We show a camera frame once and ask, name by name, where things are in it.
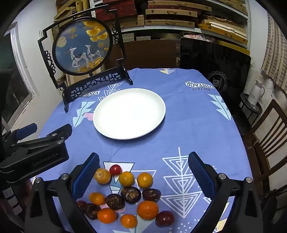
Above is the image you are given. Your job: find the shelf of wooden frames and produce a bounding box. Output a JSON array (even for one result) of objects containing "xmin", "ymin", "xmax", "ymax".
[{"xmin": 54, "ymin": 0, "xmax": 250, "ymax": 48}]

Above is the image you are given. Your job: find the brown board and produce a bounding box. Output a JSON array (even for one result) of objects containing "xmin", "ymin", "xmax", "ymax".
[{"xmin": 108, "ymin": 40, "xmax": 180, "ymax": 70}]

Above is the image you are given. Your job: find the brown wooden chair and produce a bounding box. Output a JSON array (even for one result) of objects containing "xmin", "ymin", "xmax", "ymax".
[{"xmin": 243, "ymin": 99, "xmax": 287, "ymax": 202}]

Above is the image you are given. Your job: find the window with white frame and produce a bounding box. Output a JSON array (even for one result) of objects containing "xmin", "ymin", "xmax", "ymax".
[{"xmin": 0, "ymin": 22, "xmax": 35, "ymax": 126}]

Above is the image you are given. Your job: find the white round plate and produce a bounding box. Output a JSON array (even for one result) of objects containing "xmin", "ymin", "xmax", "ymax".
[{"xmin": 93, "ymin": 88, "xmax": 166, "ymax": 140}]

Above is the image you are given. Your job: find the dark water chestnut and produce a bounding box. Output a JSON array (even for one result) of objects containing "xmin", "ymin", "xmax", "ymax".
[
  {"xmin": 85, "ymin": 203, "xmax": 101, "ymax": 220},
  {"xmin": 142, "ymin": 188, "xmax": 161, "ymax": 201},
  {"xmin": 105, "ymin": 194, "xmax": 125, "ymax": 210},
  {"xmin": 121, "ymin": 186, "xmax": 142, "ymax": 204}
]

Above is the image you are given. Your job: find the large orange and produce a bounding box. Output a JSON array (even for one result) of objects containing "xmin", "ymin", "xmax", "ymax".
[{"xmin": 137, "ymin": 200, "xmax": 159, "ymax": 220}]

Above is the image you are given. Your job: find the large dark red plum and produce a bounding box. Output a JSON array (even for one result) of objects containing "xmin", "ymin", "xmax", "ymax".
[{"xmin": 155, "ymin": 211, "xmax": 175, "ymax": 227}]

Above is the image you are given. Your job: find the round deer screen ornament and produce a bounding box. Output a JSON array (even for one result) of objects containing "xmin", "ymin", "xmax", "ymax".
[{"xmin": 37, "ymin": 9, "xmax": 133, "ymax": 113}]

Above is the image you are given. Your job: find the beige woven wall hanging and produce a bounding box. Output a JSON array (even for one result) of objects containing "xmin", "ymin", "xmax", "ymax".
[{"xmin": 261, "ymin": 13, "xmax": 287, "ymax": 85}]

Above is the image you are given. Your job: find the black glossy panel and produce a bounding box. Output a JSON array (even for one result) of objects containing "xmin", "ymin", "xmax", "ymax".
[{"xmin": 179, "ymin": 37, "xmax": 251, "ymax": 117}]

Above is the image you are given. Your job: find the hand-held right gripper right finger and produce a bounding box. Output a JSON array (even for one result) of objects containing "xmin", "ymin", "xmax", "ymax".
[{"xmin": 188, "ymin": 151, "xmax": 264, "ymax": 233}]

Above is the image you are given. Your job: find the light wooden picture frame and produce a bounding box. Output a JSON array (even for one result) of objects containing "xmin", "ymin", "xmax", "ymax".
[{"xmin": 55, "ymin": 73, "xmax": 70, "ymax": 87}]

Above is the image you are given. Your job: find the pink cloth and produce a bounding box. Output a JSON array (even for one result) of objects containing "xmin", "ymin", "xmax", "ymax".
[{"xmin": 183, "ymin": 32, "xmax": 218, "ymax": 43}]

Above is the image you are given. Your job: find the yellowish small orange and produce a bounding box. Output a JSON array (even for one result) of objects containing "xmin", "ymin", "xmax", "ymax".
[{"xmin": 94, "ymin": 168, "xmax": 112, "ymax": 184}]

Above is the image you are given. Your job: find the white thermos jug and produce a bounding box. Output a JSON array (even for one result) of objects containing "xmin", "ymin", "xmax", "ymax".
[{"xmin": 247, "ymin": 79, "xmax": 265, "ymax": 106}]

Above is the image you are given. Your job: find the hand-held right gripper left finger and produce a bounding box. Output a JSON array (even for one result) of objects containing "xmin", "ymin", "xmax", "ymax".
[{"xmin": 24, "ymin": 152, "xmax": 100, "ymax": 233}]

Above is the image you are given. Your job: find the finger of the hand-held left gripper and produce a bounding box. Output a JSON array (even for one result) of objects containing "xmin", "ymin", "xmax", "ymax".
[
  {"xmin": 13, "ymin": 124, "xmax": 72, "ymax": 155},
  {"xmin": 2, "ymin": 123, "xmax": 38, "ymax": 144}
]

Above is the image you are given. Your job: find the red cherry tomato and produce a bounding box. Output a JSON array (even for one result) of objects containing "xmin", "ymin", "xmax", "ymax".
[{"xmin": 109, "ymin": 164, "xmax": 123, "ymax": 176}]

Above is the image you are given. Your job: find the black round side table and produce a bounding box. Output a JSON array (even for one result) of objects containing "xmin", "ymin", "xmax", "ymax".
[{"xmin": 239, "ymin": 93, "xmax": 263, "ymax": 126}]

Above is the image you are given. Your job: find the blue printed tablecloth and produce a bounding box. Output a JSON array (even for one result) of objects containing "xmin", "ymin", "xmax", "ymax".
[{"xmin": 31, "ymin": 68, "xmax": 253, "ymax": 233}]

